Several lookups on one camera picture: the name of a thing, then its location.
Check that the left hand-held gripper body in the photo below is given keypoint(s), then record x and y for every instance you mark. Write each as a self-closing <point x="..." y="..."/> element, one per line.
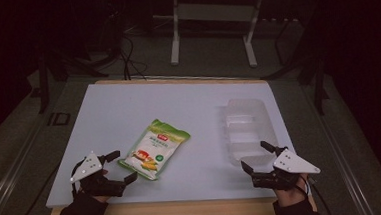
<point x="89" y="167"/>

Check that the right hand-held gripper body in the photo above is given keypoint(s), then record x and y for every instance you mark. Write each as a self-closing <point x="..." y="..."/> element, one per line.
<point x="290" y="168"/>

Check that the clear plastic container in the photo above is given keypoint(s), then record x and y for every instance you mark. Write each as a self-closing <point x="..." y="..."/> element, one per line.
<point x="249" y="130"/>

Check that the green and white snack packet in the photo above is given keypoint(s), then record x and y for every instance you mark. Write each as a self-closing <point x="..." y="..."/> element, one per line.
<point x="154" y="149"/>

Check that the person's right hand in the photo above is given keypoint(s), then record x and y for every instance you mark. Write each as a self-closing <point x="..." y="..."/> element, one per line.
<point x="292" y="194"/>

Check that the person's left hand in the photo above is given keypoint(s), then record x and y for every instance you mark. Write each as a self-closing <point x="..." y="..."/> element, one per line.
<point x="101" y="197"/>

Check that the black metal stand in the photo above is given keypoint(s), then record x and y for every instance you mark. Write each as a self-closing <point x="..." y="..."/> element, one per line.
<point x="45" y="83"/>
<point x="317" y="79"/>

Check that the white table cover sheet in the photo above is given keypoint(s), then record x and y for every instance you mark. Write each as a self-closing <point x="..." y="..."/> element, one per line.
<point x="184" y="101"/>

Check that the grey floor rail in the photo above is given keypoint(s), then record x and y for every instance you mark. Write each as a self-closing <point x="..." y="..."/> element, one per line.
<point x="12" y="171"/>
<point x="345" y="164"/>

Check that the white metal table frame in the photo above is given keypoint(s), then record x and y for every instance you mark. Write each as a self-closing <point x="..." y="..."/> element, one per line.
<point x="213" y="14"/>

